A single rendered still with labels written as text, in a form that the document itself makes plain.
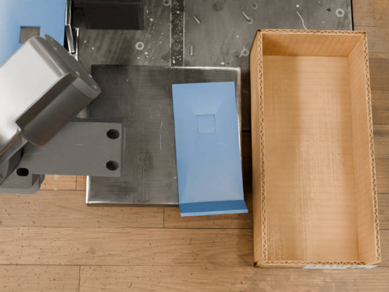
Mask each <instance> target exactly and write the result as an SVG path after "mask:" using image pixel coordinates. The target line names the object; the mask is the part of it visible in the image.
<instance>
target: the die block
mask: <svg viewBox="0 0 389 292"><path fill-rule="evenodd" d="M74 4H75V7H80V8H82V7H83V10H84V13H85V18H86V23H87V27H88V29H89V30H139V31H142V30H143V29H144V0H142V2H93V1H74Z"/></svg>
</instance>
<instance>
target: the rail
mask: <svg viewBox="0 0 389 292"><path fill-rule="evenodd" d="M74 7H75V4H74V0H73V1H72V0H66V10H65V26H69V25H70V26H72V27H71V28H73V27H74Z"/></svg>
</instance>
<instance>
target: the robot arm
mask: <svg viewBox="0 0 389 292"><path fill-rule="evenodd" d="M100 93H101V90H100V88H99V86H98V85H97V83H96V82H95V80H94V79H93V78H92V76H91V75H90V74H89V73H88V72H87V71H86V70H85V68H84V67H83V66H82V65H81V64H80V63H79V62H78V61H77V59H76V58H74V56H73V55H72V54H71V53H70V52H69V51H67V50H66V49H65V48H64V47H63V46H62V45H61V44H59V43H58V42H57V41H56V40H55V39H53V38H52V37H51V36H49V35H47V34H45V35H44V36H43V37H41V36H33V37H32V38H30V39H29V40H27V41H26V42H25V43H24V44H23V45H22V46H21V47H20V48H19V49H18V50H17V51H15V52H14V53H13V54H12V55H11V56H10V57H9V58H8V59H7V60H6V61H5V62H4V63H3V64H2V65H1V66H0V194H23V195H33V194H36V193H37V192H38V191H39V189H40V187H41V184H42V183H43V181H44V179H45V174H50V175H69V176H106V177H120V176H121V173H122V169H123V155H124V154H125V138H126V129H125V128H124V117H121V116H118V117H108V118H105V117H96V118H77V117H76V116H77V114H78V113H80V112H81V110H83V109H84V108H85V107H86V106H87V105H88V104H89V103H90V102H91V101H93V100H94V99H95V98H96V97H97V96H98V95H99V94H100Z"/></svg>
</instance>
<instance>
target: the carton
mask: <svg viewBox="0 0 389 292"><path fill-rule="evenodd" d="M249 68H250V99H251V158H252V218H253V249H254V268H332V269H370V268H373V267H376V266H378V265H373V264H377V263H378V262H381V253H380V235H379V217H378V207H377V189H376V172H375V153H374V143H373V126H372V108H371V98H370V80H369V62H368V44H367V34H366V31H332V30H278V29H257V32H256V35H255V38H254V41H253V44H252V47H251V50H250V53H249Z"/></svg>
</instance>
